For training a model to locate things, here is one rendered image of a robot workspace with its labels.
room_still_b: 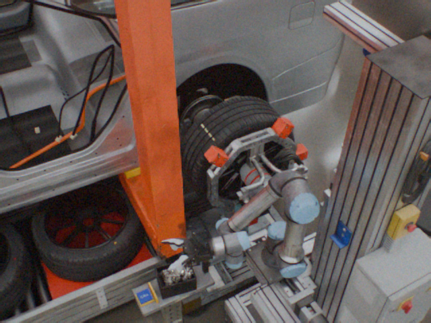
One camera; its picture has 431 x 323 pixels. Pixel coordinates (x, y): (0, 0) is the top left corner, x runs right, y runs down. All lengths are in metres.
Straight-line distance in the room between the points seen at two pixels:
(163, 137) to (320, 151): 2.25
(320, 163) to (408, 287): 2.21
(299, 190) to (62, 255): 1.57
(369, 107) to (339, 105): 3.00
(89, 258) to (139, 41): 1.49
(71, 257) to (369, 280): 1.68
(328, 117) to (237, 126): 2.04
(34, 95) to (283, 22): 1.65
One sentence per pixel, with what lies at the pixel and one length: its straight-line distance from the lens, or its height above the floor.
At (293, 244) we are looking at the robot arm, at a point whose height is 1.17.
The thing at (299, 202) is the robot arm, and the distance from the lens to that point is 2.00.
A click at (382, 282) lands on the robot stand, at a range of 2.13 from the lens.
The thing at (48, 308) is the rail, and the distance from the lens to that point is 3.07.
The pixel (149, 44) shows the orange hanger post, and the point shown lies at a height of 1.91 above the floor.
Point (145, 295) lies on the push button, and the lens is 2.89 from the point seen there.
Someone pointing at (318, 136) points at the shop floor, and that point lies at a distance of 4.45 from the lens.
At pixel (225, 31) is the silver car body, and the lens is 2.79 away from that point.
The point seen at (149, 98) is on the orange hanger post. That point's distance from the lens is 2.10.
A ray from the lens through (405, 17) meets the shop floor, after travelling 6.25.
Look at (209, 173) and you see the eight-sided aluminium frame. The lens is 2.73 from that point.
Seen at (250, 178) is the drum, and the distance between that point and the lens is 2.81.
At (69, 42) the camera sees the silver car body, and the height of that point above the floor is 1.02.
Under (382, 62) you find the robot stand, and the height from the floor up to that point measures 2.03.
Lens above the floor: 2.97
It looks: 46 degrees down
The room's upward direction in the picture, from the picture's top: straight up
